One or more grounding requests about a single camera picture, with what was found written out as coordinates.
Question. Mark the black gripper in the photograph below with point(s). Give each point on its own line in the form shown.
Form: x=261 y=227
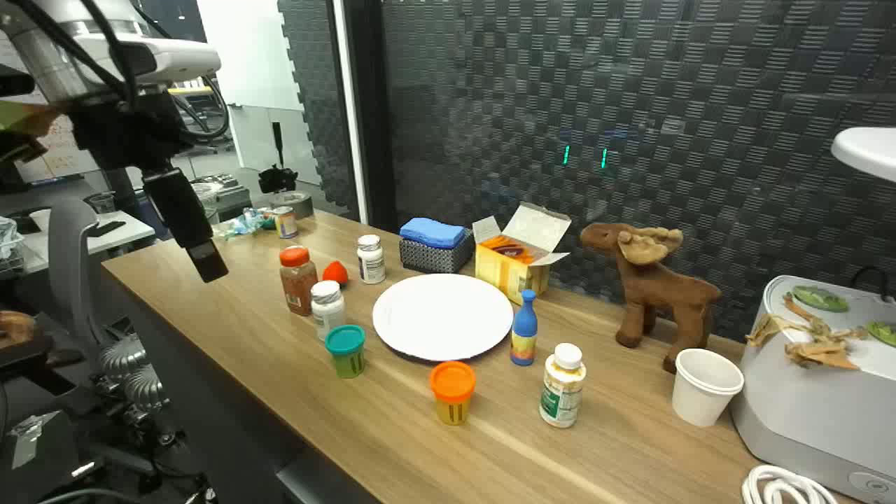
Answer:
x=177 y=210

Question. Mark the orange-lid spice bottle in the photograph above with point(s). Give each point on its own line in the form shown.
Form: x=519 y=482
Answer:
x=297 y=284

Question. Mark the white pill bottle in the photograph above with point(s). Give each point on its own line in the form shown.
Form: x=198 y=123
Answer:
x=327 y=302
x=372 y=265

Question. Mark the teal-lid dough container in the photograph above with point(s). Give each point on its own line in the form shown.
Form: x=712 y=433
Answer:
x=346 y=349

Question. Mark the orange-lid dough container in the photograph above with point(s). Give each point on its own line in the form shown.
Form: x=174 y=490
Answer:
x=456 y=386

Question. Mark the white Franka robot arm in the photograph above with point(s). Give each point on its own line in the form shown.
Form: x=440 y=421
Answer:
x=170 y=56

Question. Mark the white paper plate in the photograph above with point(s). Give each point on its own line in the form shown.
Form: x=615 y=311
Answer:
x=439 y=318

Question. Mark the clear plastic wrappers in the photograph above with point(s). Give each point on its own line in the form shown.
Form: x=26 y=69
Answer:
x=243 y=224

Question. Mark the small labelled jar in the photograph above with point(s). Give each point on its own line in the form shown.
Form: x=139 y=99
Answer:
x=286 y=224

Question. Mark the metal bowl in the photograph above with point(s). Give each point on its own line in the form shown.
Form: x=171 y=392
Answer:
x=289 y=200

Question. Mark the white side desk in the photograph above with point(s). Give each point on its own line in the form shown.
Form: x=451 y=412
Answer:
x=114 y=238

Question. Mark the black desk gadget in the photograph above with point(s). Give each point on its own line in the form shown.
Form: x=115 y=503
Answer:
x=278 y=175

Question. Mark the blue sponge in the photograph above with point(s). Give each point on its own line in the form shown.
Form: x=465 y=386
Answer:
x=433 y=230

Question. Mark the yellow open cardboard box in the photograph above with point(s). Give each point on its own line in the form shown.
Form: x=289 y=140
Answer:
x=505 y=266

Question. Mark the blue toy bowling pin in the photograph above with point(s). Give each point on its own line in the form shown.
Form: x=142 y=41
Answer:
x=526 y=325

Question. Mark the green-label white supplement bottle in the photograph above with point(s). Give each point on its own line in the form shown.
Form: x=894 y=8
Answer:
x=562 y=386

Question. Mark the brown moose plush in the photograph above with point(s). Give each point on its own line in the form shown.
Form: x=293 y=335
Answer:
x=661 y=290

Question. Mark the white paper cup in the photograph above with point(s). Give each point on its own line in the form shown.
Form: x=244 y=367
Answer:
x=705 y=386

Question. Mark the dried brown plant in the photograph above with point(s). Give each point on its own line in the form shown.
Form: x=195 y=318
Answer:
x=821 y=351

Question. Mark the white hydroponic planter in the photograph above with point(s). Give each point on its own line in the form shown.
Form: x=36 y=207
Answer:
x=813 y=410

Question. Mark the white planter lamp head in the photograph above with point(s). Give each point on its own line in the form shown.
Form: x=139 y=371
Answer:
x=870 y=151

